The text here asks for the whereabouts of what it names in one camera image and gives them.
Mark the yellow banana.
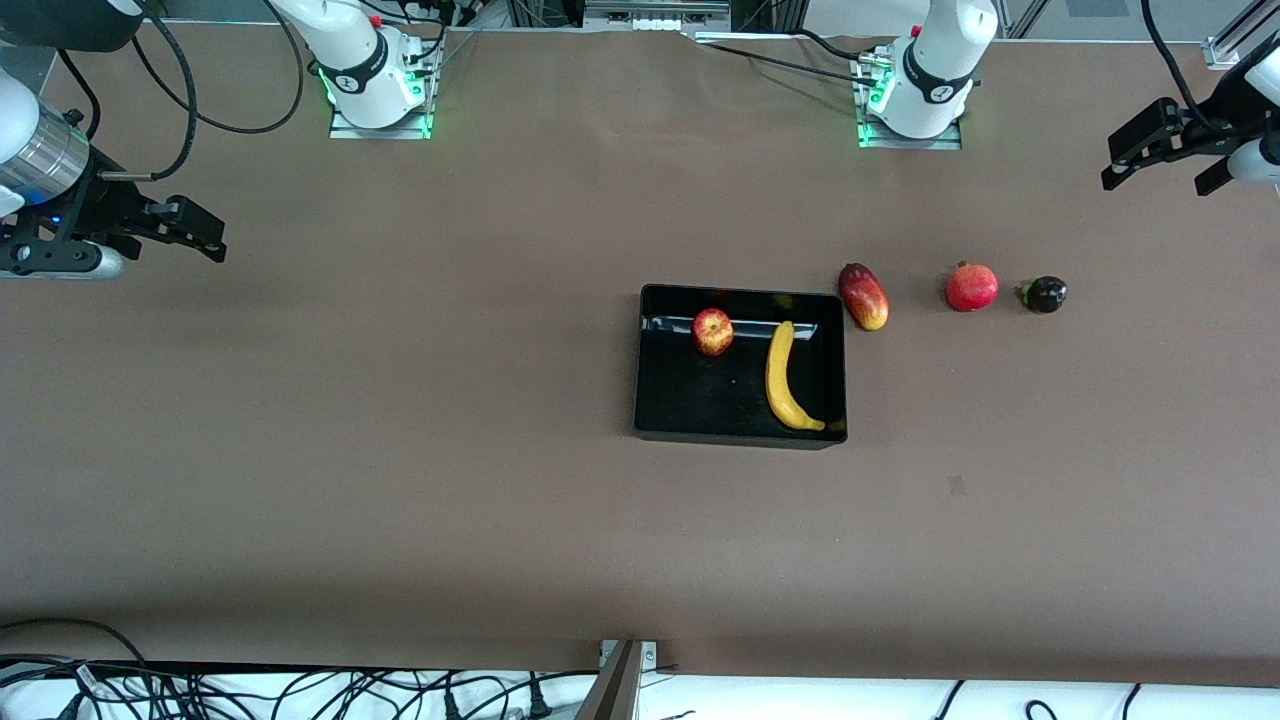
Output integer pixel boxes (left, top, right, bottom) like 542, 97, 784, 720
765, 320, 828, 433

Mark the red yellow apple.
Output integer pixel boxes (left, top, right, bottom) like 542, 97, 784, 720
692, 308, 735, 358

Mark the black rectangular plastic tray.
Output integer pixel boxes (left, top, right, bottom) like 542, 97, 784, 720
632, 284, 849, 450

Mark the dark purple mangosteen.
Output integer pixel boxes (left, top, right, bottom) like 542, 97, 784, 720
1017, 276, 1068, 315

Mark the red pomegranate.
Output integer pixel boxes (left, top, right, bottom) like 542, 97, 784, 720
945, 261, 1000, 313

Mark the red yellow mango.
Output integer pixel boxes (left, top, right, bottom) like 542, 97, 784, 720
838, 262, 890, 332

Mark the grey power strip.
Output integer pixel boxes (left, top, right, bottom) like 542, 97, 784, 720
583, 0, 733, 32

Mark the aluminium frame profile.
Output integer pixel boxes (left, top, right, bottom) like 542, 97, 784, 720
1203, 0, 1280, 71

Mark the black looping right arm cable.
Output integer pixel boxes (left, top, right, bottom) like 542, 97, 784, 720
190, 0, 306, 136

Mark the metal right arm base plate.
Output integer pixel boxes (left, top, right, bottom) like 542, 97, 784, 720
328, 40, 435, 140

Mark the short black table cable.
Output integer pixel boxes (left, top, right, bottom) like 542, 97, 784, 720
795, 28, 867, 63

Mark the long black table cable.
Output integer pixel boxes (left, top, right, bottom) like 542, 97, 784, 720
695, 40, 881, 87

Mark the black arched floor cable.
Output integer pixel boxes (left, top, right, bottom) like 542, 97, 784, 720
0, 617, 149, 667

